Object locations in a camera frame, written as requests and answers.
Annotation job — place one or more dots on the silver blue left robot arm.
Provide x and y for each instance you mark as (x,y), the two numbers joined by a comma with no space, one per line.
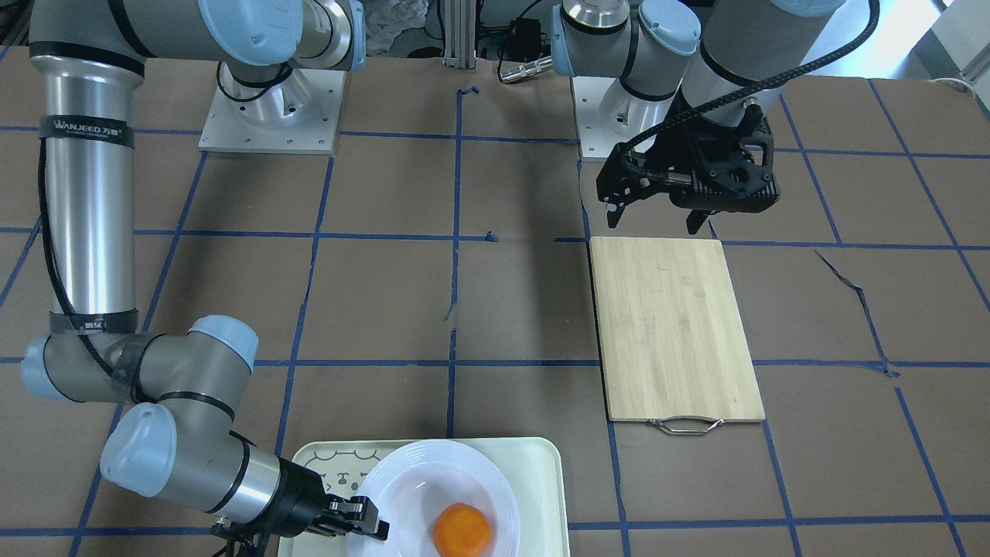
(690,95)

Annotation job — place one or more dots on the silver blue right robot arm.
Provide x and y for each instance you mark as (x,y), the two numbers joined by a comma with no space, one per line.
(176,442)

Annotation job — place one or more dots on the white ribbed ceramic plate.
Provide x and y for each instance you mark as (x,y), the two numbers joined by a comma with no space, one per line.
(414,484)

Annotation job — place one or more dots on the bamboo cutting board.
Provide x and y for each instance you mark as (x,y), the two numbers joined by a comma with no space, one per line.
(672,343)

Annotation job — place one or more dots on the orange mandarin fruit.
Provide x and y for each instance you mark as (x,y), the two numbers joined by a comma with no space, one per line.
(461,530)

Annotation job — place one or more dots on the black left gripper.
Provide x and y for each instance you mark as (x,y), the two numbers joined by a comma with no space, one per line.
(691,157)

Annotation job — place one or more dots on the cream bear plastic tray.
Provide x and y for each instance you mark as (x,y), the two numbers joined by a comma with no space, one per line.
(530,464)

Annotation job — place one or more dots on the aluminium frame post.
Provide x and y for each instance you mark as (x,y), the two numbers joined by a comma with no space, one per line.
(460,24)

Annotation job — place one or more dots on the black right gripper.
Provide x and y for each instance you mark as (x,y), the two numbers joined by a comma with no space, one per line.
(300,498)

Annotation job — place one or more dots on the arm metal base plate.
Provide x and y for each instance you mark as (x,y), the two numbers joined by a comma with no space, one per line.
(298,116)
(606,114)

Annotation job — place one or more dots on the black power adapter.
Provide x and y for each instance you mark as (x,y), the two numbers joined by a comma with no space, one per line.
(523,40)

